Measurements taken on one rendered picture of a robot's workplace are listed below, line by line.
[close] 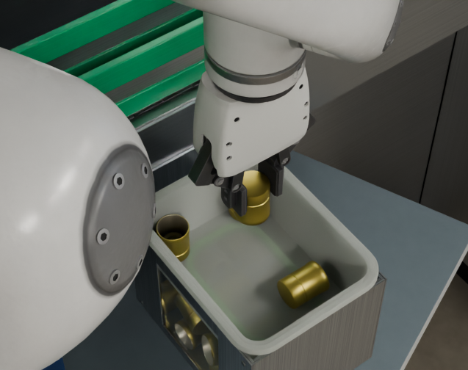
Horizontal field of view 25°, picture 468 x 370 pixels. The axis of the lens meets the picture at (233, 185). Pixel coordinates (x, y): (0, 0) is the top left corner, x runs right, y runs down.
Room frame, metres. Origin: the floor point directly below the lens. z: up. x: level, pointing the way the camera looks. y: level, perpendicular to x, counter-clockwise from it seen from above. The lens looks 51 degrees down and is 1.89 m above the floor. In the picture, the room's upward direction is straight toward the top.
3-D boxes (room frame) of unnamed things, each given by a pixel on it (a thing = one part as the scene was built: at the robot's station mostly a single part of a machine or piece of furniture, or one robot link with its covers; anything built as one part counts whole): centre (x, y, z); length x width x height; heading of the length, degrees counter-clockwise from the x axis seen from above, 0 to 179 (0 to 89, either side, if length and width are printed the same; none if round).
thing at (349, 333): (0.67, 0.00, 0.92); 0.27 x 0.17 x 0.15; 36
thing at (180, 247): (0.68, 0.06, 0.96); 0.04 x 0.04 x 0.04
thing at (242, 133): (0.65, -0.02, 1.21); 0.10 x 0.07 x 0.11; 125
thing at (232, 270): (0.65, -0.02, 0.97); 0.22 x 0.17 x 0.09; 36
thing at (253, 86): (0.65, -0.02, 1.27); 0.09 x 0.08 x 0.03; 125
